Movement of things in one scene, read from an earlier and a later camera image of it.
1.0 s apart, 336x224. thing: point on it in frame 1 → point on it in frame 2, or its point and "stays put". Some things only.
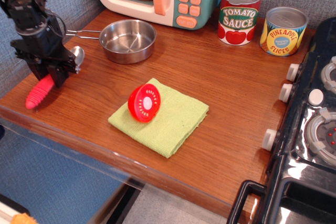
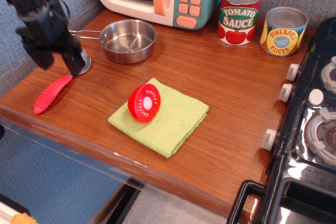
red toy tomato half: [144, 102] stays put
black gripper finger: [39, 70] → [43, 57]
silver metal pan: [123, 41] stays put
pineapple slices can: [283, 31] stays put
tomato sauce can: [240, 6] stays put
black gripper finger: [58, 75] → [75, 60]
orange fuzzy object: [22, 218] stays put
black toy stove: [301, 187] stays put
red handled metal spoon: [40, 92] → [53, 92]
